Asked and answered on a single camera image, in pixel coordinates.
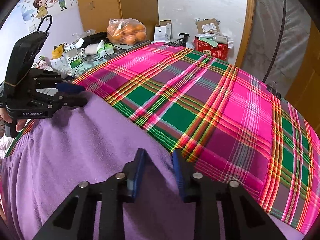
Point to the red gift box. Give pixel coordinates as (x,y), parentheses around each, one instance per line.
(218,50)

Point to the plastic wrapped mattress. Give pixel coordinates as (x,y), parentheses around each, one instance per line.
(279,38)

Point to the bag of oranges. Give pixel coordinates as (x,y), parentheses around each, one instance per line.
(126,31)

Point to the brown wooden wardrobe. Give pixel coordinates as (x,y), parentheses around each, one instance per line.
(95,14)

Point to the cardboard box with label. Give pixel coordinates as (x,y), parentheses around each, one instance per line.
(207,26)

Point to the small white box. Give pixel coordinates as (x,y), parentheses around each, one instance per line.
(163,31)

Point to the purple fleece garment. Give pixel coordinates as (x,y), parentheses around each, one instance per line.
(90,143)

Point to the black binder clip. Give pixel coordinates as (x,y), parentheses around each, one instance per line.
(272,88)

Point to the pink plaid bed sheet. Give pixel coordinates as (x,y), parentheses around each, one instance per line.
(223,119)

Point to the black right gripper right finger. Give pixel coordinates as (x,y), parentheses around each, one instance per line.
(222,210)

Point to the person's left hand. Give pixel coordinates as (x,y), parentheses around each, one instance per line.
(20,123)

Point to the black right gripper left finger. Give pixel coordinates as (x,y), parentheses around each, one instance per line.
(75,216)

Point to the cartoon couple wall sticker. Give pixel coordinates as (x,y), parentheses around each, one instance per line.
(35,10)

